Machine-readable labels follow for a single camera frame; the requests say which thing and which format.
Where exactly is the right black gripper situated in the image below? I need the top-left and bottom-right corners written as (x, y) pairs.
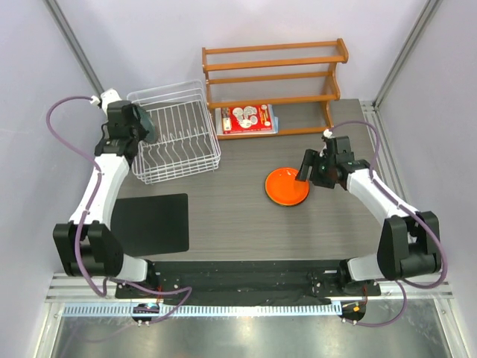
top-left (295, 149), bottom-right (335, 189)

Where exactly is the dark teal plate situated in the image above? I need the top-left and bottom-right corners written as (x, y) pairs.
top-left (133, 104), bottom-right (157, 144)

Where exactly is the orange plate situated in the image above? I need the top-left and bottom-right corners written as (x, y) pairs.
top-left (265, 167), bottom-right (310, 207)

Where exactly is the white wire dish rack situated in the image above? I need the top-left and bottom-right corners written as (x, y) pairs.
top-left (127, 80), bottom-right (221, 184)

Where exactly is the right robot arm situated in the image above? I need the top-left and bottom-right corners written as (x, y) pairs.
top-left (295, 136), bottom-right (447, 295)

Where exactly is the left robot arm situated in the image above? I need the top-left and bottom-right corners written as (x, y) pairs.
top-left (53, 89), bottom-right (159, 298)

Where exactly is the orange wooden shelf rack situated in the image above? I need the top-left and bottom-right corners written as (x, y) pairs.
top-left (201, 38), bottom-right (349, 139)

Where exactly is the red picture book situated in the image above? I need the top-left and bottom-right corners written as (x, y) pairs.
top-left (214, 104), bottom-right (279, 136)

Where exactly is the black rubber mat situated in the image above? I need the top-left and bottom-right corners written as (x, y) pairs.
top-left (111, 193), bottom-right (189, 257)

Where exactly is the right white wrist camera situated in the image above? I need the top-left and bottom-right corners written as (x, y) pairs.
top-left (322, 129), bottom-right (333, 142)

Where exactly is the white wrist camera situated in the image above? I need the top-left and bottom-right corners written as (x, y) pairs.
top-left (89, 88), bottom-right (121, 113)
top-left (322, 129), bottom-right (333, 142)

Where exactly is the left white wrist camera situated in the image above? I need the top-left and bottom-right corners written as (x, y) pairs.
top-left (89, 88), bottom-right (121, 113)

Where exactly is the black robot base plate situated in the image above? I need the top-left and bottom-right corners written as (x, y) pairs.
top-left (115, 260), bottom-right (382, 305)

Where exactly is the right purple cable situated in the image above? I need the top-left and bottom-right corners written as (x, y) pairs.
top-left (327, 119), bottom-right (448, 327)

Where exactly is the white slotted cable duct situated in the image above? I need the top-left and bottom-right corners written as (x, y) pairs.
top-left (63, 301), bottom-right (342, 318)

